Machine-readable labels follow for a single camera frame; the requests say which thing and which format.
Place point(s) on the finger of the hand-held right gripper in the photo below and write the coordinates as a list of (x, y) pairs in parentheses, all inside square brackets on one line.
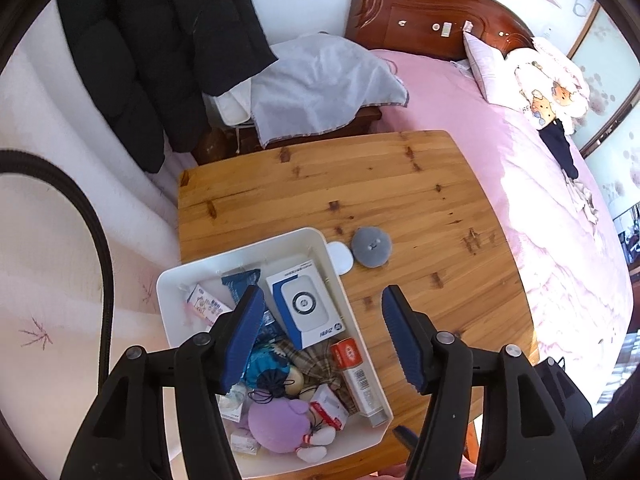
[(404, 437)]

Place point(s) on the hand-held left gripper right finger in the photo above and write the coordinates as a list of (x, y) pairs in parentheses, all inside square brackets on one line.
[(402, 340)]

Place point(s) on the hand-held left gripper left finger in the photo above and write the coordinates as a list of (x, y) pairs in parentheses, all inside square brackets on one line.
[(245, 335)]

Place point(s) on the pink packet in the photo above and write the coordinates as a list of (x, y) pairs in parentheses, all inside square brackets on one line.
[(205, 302)]

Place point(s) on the blue white packet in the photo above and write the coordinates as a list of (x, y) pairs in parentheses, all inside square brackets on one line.
[(237, 282)]

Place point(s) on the long red white box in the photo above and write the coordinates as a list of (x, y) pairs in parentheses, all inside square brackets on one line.
[(357, 380)]

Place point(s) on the white blue device box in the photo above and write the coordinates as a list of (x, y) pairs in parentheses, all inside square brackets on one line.
[(300, 305)]

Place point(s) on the white green medicine box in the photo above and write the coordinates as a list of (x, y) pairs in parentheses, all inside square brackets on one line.
[(232, 405)]

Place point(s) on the white plastic bin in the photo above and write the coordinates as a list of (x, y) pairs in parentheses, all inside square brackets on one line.
[(240, 255)]

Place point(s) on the small red white box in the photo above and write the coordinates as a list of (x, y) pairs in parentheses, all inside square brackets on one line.
[(327, 405)]

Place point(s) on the purple plush doll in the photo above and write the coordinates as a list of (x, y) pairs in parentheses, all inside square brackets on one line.
[(275, 425)]

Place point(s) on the grey round pad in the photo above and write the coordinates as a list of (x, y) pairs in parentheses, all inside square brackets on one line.
[(372, 247)]

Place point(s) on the white round case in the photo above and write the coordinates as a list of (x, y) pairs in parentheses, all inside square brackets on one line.
[(342, 260)]

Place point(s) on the plaid cloth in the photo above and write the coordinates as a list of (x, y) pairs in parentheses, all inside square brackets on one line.
[(315, 365)]

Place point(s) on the bed with pink sheet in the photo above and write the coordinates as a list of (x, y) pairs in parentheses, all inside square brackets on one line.
[(525, 210)]

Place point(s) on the white crumpled cloth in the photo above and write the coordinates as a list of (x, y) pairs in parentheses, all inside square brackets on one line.
[(582, 200)]

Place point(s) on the brown wooden nightstand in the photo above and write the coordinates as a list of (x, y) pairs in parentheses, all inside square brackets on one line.
[(362, 120)]

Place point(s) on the dark blue garment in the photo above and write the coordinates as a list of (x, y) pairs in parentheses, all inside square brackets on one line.
[(560, 147)]

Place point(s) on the grey cloth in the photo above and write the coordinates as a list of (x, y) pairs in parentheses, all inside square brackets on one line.
[(325, 85)]

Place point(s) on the pink pillow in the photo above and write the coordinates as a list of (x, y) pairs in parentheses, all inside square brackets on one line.
[(492, 70)]

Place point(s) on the cartoon printed blanket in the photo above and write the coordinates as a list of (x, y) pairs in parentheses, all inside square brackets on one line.
[(550, 90)]

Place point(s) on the black puffer jacket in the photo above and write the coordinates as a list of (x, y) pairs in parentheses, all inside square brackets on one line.
[(150, 60)]

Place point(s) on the frosted glass sliding door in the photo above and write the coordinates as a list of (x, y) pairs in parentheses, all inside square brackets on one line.
[(610, 110)]

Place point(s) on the brown wooden headboard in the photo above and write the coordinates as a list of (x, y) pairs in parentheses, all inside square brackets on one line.
[(425, 10)]

